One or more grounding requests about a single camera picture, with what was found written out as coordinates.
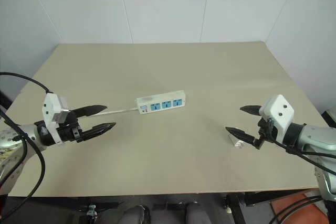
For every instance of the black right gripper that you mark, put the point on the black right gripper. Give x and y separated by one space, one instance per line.
265 130

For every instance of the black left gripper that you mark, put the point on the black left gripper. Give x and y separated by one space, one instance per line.
68 132

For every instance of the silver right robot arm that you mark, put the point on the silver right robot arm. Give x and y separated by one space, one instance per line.
315 137

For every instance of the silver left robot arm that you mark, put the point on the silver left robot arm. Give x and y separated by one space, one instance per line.
29 132

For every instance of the white plug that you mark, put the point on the white plug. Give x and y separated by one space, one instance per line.
237 142

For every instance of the white power strip blue sockets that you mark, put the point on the white power strip blue sockets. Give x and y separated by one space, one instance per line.
161 102

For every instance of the dark grey rounded shape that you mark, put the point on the dark grey rounded shape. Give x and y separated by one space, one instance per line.
196 213
135 214

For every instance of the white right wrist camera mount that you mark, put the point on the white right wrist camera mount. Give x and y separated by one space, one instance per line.
278 113

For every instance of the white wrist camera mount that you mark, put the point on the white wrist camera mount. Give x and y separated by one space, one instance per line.
278 113
50 107

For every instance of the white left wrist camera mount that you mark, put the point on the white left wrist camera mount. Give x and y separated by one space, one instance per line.
50 107

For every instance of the black object at wall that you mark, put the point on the black object at wall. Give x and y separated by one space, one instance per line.
330 119

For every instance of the black table frame leg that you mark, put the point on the black table frame leg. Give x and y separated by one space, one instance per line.
236 208

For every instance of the black bracket under table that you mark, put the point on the black bracket under table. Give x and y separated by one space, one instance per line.
94 209

